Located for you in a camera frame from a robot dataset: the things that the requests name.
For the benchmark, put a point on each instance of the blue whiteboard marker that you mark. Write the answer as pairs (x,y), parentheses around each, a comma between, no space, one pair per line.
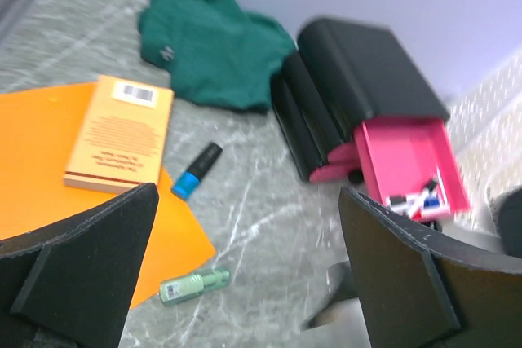
(432,208)

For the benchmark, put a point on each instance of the red whiteboard marker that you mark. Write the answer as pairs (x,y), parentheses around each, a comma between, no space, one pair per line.
(416,208)

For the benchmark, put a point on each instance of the white file rack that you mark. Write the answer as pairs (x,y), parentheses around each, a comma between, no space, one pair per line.
(485,131)

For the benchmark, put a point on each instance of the green cloth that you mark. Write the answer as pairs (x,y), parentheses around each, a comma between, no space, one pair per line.
(217,54)

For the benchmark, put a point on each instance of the black whiteboard marker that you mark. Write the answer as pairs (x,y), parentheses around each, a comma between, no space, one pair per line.
(401,203)

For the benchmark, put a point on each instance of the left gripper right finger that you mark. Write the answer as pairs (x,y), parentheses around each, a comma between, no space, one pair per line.
(421,288)

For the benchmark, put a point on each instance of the pink top drawer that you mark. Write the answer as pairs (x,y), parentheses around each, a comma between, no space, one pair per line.
(400,156)

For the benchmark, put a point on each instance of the orange folder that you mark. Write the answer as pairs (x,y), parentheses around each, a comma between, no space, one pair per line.
(38,130)

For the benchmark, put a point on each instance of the blue highlighter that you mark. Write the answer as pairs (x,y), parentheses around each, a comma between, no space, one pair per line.
(191,178)

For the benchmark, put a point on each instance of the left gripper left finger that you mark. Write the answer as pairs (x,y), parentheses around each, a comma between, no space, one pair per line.
(76,277)

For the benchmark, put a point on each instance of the black drawer organizer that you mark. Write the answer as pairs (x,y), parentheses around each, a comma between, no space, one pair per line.
(342,74)

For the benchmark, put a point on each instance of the orange book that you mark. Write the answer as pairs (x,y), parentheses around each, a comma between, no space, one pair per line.
(121,142)

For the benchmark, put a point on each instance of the green highlighter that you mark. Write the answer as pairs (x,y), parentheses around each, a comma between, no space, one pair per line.
(186,287)

